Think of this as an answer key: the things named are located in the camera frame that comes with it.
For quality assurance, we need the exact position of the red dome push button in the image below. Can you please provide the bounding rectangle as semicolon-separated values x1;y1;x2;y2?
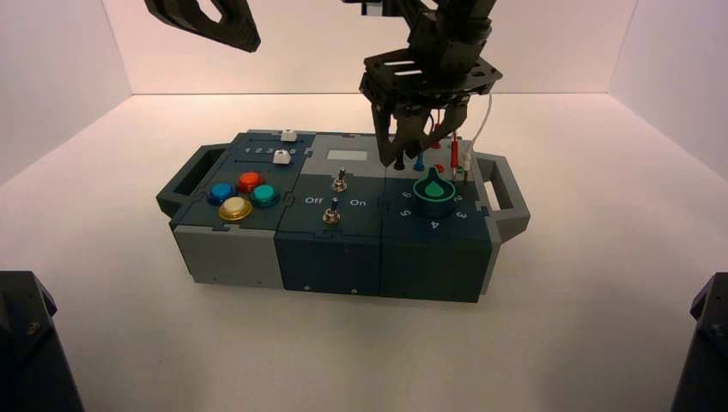
235;171;264;196

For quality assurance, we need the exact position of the teal dome push button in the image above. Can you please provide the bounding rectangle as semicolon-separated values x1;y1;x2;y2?
251;185;282;209

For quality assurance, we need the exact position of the yellow dome push button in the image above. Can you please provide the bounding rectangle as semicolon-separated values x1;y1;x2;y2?
218;197;254;223

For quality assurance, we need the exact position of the blue dome push button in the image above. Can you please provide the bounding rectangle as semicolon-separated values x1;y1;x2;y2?
207;181;237;207

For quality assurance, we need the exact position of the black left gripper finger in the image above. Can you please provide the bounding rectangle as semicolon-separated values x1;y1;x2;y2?
143;0;262;54

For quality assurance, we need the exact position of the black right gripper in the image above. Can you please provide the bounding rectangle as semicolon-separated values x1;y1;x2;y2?
359;11;504;167

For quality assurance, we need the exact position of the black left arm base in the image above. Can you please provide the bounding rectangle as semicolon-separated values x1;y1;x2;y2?
0;270;87;412

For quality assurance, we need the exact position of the green black rotary knob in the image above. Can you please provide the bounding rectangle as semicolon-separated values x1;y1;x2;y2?
412;167;456;220

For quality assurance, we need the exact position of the grey teal control box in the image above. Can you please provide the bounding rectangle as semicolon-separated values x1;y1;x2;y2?
155;129;531;304

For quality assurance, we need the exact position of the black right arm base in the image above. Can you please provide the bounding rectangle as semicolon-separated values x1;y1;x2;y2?
670;271;728;412

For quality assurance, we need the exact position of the red jumper wire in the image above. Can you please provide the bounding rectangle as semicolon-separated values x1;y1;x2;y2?
428;111;463;173

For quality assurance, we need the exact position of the white jumper wire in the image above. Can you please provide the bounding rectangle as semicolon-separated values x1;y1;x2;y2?
460;94;494;185

